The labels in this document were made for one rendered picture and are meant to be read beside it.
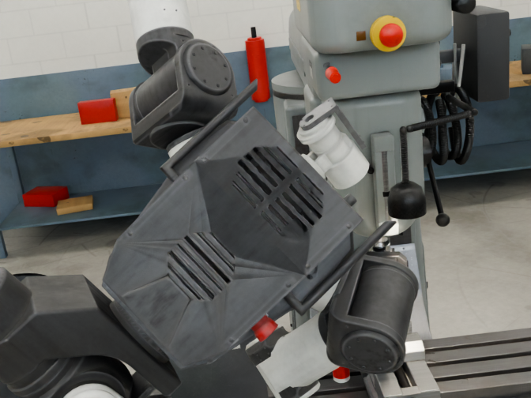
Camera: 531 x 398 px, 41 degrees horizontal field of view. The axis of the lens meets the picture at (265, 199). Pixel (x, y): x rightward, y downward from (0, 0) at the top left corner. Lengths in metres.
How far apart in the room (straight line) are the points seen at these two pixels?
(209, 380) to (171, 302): 0.77
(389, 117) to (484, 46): 0.41
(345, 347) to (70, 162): 5.17
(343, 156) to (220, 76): 0.22
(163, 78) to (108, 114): 4.26
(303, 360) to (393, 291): 0.19
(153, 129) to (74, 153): 5.00
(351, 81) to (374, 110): 0.09
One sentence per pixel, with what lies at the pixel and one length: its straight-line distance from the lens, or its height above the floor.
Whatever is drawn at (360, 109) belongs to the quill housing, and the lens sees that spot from 1.43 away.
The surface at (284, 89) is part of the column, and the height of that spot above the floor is 1.55.
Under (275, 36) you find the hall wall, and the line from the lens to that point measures 5.71.
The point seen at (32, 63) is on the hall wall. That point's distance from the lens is 5.96.
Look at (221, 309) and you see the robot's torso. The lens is 0.89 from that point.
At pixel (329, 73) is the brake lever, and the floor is 1.71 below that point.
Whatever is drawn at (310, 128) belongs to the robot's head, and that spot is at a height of 1.66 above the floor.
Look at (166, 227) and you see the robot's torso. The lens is 0.89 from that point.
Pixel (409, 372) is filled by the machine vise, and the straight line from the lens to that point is 1.66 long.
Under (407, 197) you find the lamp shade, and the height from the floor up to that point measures 1.46.
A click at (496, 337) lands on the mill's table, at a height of 0.93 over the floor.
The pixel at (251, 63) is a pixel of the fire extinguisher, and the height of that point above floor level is 1.11.
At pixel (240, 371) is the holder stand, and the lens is 1.65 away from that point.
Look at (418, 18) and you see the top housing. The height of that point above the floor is 1.78.
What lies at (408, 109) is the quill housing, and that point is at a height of 1.59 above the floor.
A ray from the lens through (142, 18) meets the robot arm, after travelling 1.11.
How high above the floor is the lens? 1.92
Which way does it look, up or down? 19 degrees down
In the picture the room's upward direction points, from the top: 7 degrees counter-clockwise
